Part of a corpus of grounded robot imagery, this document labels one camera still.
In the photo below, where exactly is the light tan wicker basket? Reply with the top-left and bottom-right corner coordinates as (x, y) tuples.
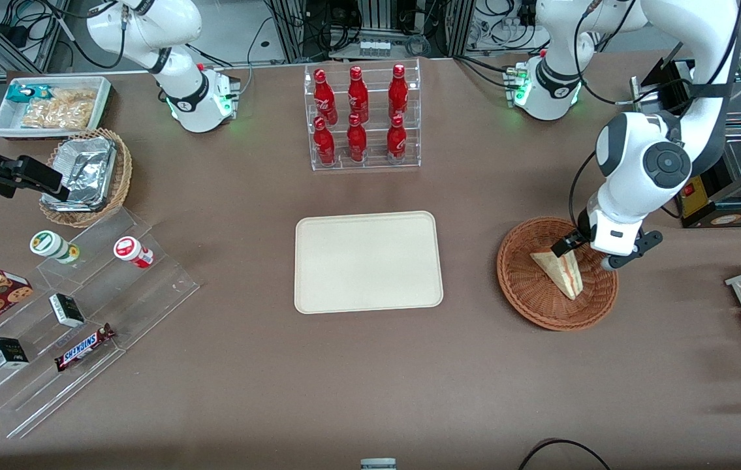
(39, 128), (133, 228)

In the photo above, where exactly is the white rectangular plastic bin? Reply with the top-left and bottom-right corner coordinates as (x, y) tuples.
(0, 76), (113, 140)

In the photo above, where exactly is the teal snack packet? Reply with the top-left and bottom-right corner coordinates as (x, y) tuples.
(7, 85), (51, 104)

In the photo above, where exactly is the round brown wicker basket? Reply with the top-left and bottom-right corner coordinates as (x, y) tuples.
(496, 216), (619, 332)

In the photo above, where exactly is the silver foil container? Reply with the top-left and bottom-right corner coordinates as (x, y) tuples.
(42, 136), (118, 211)

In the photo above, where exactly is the aluminium profile frame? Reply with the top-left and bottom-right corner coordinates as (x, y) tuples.
(264, 0), (475, 61)

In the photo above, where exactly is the black food warmer machine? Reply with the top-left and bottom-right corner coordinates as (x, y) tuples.
(630, 13), (741, 229)

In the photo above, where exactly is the red cola bottle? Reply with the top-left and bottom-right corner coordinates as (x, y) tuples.
(347, 114), (368, 163)
(388, 63), (409, 120)
(347, 66), (370, 123)
(386, 115), (407, 164)
(313, 116), (337, 166)
(313, 69), (338, 125)

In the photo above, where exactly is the green lidded white cup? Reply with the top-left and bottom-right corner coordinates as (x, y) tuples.
(29, 230), (80, 265)

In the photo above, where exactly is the clear acrylic bottle rack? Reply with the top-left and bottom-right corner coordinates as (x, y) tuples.
(304, 57), (422, 172)

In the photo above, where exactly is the clear bag of chips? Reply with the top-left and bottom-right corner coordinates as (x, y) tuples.
(50, 87), (97, 106)
(21, 98), (94, 130)

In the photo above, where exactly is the beige plastic tray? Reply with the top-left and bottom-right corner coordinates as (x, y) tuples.
(294, 210), (444, 315)

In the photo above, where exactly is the black looped cable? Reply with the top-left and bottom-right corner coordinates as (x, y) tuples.
(517, 438), (612, 470)

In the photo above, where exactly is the Snickers chocolate bar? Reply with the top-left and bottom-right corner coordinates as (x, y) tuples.
(54, 323), (116, 373)

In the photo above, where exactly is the red lidded white cup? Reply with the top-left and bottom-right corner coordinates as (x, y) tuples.
(114, 236), (154, 270)

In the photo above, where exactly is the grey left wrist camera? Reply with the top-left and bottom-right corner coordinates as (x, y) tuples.
(601, 230), (664, 271)

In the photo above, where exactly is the clear acrylic stepped shelf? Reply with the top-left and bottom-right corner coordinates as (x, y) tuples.
(0, 208), (201, 439)

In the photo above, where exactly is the small black carton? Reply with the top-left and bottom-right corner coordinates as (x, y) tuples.
(49, 293), (86, 328)
(0, 337), (30, 369)

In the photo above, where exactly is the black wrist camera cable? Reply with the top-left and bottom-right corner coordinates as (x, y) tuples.
(568, 0), (741, 233)

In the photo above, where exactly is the triangular sandwich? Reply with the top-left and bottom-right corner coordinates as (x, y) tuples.
(529, 250), (584, 301)

